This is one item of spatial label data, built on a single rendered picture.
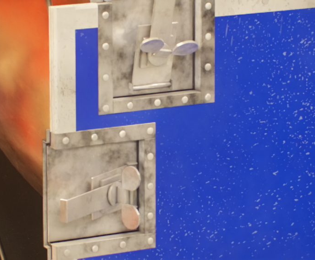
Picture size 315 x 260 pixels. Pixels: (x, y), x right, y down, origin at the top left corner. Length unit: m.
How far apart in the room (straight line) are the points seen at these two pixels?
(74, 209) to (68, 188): 0.06
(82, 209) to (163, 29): 0.19
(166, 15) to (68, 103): 0.13
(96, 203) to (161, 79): 0.14
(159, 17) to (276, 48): 0.15
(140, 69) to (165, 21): 0.06
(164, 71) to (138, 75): 0.03
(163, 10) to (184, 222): 0.22
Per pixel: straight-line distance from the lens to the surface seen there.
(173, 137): 2.12
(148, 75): 2.11
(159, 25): 2.08
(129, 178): 2.07
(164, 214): 2.14
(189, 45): 2.08
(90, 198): 2.06
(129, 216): 2.08
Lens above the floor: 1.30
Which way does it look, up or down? 13 degrees down
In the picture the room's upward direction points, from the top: straight up
